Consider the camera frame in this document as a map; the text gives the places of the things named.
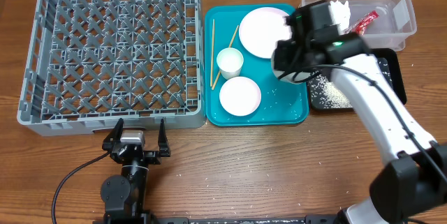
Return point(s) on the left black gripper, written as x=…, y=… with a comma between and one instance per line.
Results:
x=155, y=156

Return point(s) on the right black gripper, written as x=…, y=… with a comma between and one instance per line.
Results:
x=283, y=56

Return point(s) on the grey bowl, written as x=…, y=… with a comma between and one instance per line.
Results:
x=294, y=75

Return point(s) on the large white round plate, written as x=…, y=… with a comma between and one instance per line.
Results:
x=261, y=29

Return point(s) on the rice and brown food scrap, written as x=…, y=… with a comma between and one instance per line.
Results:
x=325, y=96

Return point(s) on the white plastic cup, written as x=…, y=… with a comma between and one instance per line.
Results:
x=230, y=62

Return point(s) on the small white round plate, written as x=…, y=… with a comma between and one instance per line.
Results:
x=240, y=96

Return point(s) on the white paper napkin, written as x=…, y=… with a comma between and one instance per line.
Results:
x=341, y=15

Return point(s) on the red snack wrapper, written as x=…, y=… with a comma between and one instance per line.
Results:
x=361, y=25

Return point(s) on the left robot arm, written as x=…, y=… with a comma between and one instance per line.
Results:
x=124, y=194

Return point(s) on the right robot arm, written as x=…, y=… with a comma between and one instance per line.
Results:
x=413, y=178

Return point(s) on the grey plastic dishwasher rack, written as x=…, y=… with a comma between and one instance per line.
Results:
x=93, y=62

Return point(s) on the clear plastic waste bin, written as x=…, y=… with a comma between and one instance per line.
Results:
x=396, y=21

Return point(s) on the teal plastic serving tray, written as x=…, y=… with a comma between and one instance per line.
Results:
x=281, y=102

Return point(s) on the black rectangular tray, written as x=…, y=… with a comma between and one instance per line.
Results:
x=395, y=72

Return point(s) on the wooden chopstick right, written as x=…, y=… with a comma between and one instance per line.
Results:
x=230, y=45

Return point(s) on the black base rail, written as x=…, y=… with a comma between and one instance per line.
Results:
x=244, y=220

